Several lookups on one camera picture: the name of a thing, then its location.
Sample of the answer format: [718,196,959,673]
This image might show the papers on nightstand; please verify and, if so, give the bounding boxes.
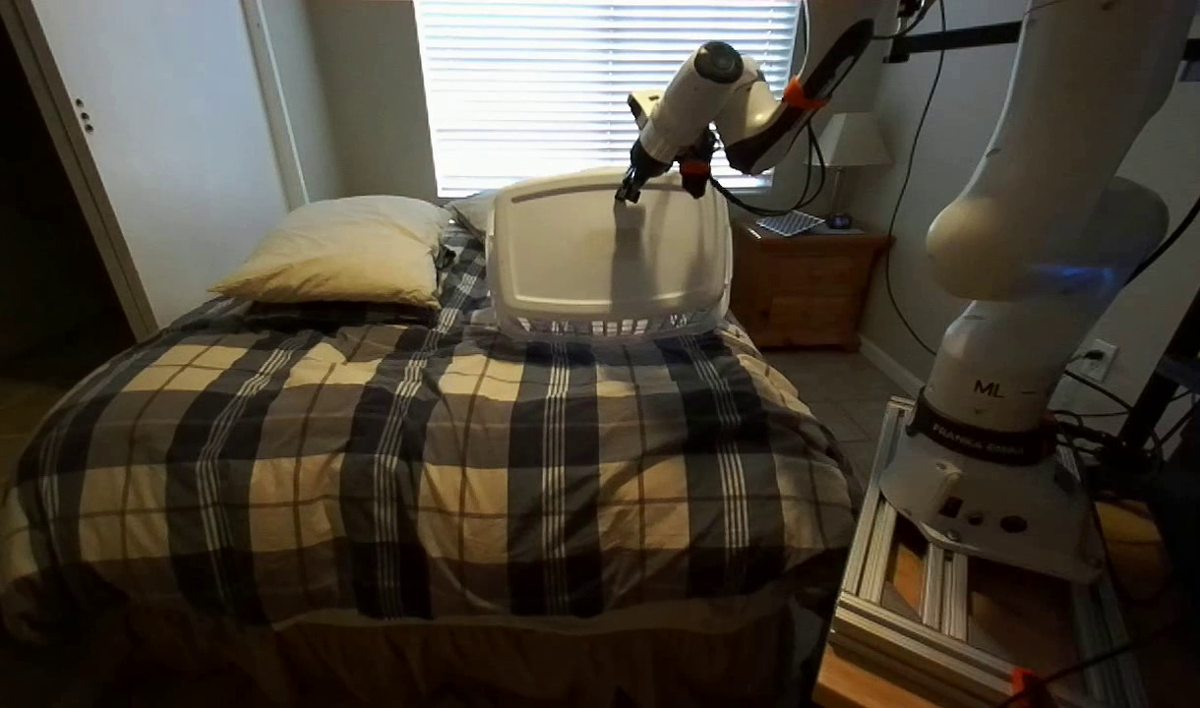
[751,210,834,245]

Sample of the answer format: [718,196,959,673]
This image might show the white table lamp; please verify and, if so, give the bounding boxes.
[814,105,897,238]

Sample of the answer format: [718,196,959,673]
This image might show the cream pillow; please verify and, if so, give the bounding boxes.
[211,194,448,315]

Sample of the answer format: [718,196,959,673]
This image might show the white window blinds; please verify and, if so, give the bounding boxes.
[410,0,806,200]

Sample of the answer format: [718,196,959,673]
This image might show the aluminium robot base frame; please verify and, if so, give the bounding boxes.
[822,388,1158,708]

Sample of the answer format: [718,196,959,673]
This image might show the beige bed skirt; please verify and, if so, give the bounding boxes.
[0,573,830,708]

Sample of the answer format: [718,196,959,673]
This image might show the black hanging cable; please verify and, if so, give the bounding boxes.
[876,0,959,361]

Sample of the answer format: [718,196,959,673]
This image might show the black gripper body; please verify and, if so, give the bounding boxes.
[620,134,678,196]

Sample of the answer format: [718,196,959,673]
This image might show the white closet door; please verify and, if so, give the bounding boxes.
[0,0,314,341]

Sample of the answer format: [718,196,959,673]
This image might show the wooden nightstand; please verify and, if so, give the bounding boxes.
[729,211,897,353]

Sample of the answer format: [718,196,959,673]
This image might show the plaid bed comforter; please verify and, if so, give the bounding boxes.
[0,205,864,636]

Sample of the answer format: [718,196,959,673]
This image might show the white plastic laundry basket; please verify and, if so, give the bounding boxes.
[481,171,738,341]

